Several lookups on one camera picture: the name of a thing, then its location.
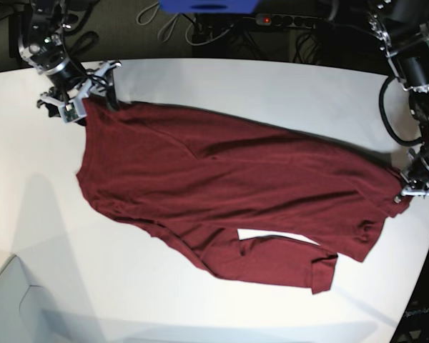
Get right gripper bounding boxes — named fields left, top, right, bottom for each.
left=36, top=60, right=122, bottom=114

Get dark red t-shirt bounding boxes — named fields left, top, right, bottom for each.
left=77, top=99, right=410, bottom=294

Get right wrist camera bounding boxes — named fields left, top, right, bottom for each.
left=59, top=103, right=86, bottom=126

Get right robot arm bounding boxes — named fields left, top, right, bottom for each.
left=18, top=1, right=122, bottom=123

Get grey cable loops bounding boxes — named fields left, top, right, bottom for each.
left=135, top=0, right=215, bottom=46

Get black power strip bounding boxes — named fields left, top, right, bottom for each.
left=242, top=14, right=335, bottom=32

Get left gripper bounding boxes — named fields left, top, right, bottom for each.
left=394, top=159, right=429, bottom=203

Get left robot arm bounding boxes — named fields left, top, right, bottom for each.
left=368, top=1, right=429, bottom=202

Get blue box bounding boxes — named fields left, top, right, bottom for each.
left=159, top=0, right=259, bottom=14

